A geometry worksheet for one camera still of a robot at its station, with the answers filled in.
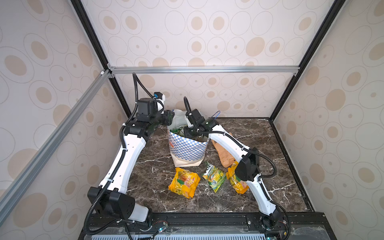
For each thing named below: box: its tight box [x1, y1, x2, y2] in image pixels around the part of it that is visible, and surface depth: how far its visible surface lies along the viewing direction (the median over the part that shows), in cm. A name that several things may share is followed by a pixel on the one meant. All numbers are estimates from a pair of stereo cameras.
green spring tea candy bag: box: [202, 162, 227, 193], surface depth 85 cm
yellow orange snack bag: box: [168, 167, 201, 199], surface depth 83 cm
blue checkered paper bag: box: [167, 109, 210, 167], surface depth 83 cm
